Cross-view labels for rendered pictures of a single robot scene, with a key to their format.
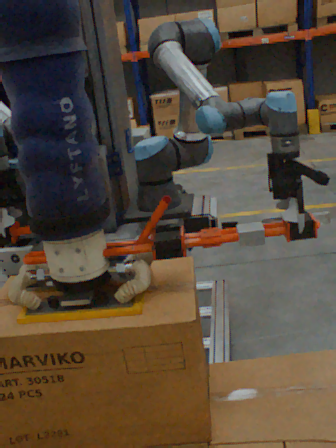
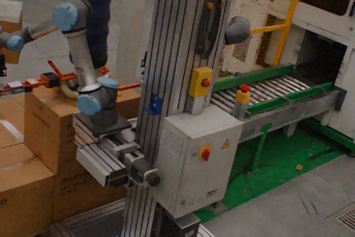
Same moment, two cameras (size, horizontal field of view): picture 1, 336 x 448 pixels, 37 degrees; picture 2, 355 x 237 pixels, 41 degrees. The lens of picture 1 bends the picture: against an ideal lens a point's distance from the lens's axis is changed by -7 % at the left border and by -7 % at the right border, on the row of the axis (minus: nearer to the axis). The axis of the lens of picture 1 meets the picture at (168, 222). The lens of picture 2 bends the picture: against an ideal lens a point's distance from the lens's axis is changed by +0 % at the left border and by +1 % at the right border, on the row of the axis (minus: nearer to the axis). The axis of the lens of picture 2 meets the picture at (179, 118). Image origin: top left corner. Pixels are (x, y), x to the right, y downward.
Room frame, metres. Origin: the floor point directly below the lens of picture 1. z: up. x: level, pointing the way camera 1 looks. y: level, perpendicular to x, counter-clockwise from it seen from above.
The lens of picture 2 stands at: (3.42, -1.47, 2.29)
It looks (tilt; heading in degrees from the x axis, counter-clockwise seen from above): 28 degrees down; 128
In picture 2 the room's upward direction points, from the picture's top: 11 degrees clockwise
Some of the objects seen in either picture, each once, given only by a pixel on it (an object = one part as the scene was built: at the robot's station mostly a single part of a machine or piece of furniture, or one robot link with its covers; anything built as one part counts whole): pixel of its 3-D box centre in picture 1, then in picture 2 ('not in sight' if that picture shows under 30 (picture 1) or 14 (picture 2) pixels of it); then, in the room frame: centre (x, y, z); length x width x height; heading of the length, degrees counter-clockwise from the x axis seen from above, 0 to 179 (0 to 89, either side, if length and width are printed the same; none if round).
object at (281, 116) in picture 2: not in sight; (261, 124); (1.80, 1.74, 0.50); 2.31 x 0.05 x 0.19; 84
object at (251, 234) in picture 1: (250, 234); (14, 87); (1.30, -0.21, 1.07); 0.07 x 0.07 x 0.04; 86
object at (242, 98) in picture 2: not in sight; (228, 152); (1.92, 1.13, 0.50); 0.07 x 0.07 x 1.00; 84
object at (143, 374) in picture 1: (101, 353); (82, 119); (1.33, 0.25, 0.74); 0.60 x 0.40 x 0.40; 87
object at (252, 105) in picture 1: (254, 112); (12, 41); (1.38, -0.27, 1.37); 0.11 x 0.11 x 0.08; 23
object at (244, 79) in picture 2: not in sight; (239, 77); (1.25, 2.15, 0.60); 1.60 x 0.10 x 0.09; 84
